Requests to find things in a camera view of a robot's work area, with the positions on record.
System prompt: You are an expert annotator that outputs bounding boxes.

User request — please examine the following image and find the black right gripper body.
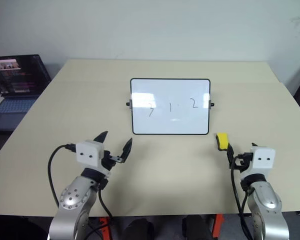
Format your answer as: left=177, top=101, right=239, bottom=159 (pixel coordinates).
left=233, top=159, right=251, bottom=174

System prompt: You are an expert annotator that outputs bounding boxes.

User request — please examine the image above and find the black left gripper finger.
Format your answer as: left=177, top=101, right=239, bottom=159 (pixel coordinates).
left=92, top=130, right=109, bottom=146
left=119, top=137, right=134, bottom=164

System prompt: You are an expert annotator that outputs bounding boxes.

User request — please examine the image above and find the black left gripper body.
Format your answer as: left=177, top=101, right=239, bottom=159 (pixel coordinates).
left=101, top=149, right=123, bottom=174

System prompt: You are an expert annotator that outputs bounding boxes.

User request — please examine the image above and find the yellow and black eraser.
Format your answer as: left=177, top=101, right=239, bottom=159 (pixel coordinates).
left=215, top=132, right=230, bottom=152

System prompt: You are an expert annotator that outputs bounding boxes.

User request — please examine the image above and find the black-framed tabletop whiteboard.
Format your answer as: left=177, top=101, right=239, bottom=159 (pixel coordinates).
left=129, top=77, right=211, bottom=136

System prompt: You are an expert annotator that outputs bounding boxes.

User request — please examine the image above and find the orange table leg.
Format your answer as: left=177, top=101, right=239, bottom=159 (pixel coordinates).
left=213, top=214, right=225, bottom=240
left=98, top=216, right=113, bottom=240

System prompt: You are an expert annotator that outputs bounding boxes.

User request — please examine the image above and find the open laptop with dark screen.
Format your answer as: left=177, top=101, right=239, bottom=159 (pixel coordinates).
left=0, top=54, right=52, bottom=132

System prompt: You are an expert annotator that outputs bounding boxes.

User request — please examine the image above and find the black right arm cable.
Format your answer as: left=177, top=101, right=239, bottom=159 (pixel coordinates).
left=230, top=151, right=253, bottom=240

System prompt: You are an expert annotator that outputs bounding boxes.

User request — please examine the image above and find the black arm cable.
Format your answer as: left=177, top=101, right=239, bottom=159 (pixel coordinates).
left=47, top=142, right=115, bottom=240
left=230, top=151, right=253, bottom=240

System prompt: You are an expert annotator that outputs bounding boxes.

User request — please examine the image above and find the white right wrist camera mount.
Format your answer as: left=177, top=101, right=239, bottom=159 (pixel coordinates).
left=249, top=145, right=277, bottom=177

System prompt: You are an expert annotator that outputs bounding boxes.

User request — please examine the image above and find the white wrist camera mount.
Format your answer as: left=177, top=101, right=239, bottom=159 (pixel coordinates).
left=249, top=145, right=277, bottom=177
left=75, top=139, right=110, bottom=177

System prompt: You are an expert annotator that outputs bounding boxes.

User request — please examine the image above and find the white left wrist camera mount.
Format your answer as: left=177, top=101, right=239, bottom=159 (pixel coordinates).
left=75, top=139, right=110, bottom=177

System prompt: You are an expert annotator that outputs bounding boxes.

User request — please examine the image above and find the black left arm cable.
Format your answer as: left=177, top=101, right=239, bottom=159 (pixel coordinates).
left=47, top=142, right=115, bottom=240

